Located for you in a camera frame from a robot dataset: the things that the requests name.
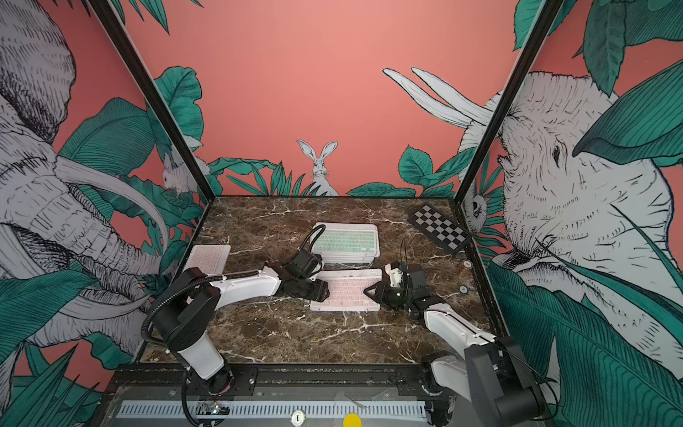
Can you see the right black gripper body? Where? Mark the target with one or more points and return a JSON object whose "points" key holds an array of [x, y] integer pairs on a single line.
{"points": [[397, 298]]}

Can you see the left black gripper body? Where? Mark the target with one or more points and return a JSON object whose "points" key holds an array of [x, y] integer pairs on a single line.
{"points": [[315, 291]]}

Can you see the pink keyboard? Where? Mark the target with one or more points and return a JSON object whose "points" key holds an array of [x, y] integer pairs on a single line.
{"points": [[210, 259], [346, 289], [347, 258]]}

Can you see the green keyboard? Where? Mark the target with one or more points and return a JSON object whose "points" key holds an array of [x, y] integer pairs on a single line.
{"points": [[348, 238]]}

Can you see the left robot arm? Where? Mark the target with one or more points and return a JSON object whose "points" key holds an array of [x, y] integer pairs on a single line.
{"points": [[178, 320]]}

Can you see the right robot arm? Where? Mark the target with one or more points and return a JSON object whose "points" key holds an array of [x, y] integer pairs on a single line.
{"points": [[490, 372]]}

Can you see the checkerboard calibration plate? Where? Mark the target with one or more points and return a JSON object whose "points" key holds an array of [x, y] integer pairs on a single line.
{"points": [[438, 228]]}

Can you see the white vented strip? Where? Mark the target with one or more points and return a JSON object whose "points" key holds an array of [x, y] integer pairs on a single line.
{"points": [[273, 409]]}

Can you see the yellow round button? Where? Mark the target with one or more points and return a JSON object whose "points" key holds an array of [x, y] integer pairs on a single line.
{"points": [[352, 420]]}

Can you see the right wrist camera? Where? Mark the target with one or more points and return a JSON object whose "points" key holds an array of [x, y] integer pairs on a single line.
{"points": [[395, 274]]}

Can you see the black mounting rail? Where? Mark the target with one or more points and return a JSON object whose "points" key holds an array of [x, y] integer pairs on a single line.
{"points": [[407, 379]]}

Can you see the black frame post right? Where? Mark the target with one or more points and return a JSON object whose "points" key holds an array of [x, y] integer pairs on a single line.
{"points": [[538, 33]]}

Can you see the black frame post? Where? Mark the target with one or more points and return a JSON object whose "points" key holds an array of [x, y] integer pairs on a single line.
{"points": [[538, 33], [117, 34]]}

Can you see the black frame post left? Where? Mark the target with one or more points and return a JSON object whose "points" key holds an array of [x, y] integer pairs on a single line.
{"points": [[117, 34]]}

